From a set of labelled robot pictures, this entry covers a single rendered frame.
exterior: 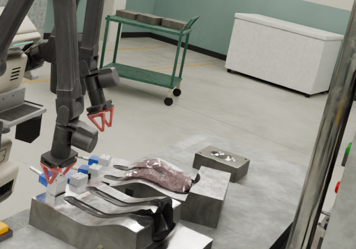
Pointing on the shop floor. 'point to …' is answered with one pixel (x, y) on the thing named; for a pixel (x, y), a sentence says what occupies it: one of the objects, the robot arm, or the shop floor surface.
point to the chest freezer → (283, 52)
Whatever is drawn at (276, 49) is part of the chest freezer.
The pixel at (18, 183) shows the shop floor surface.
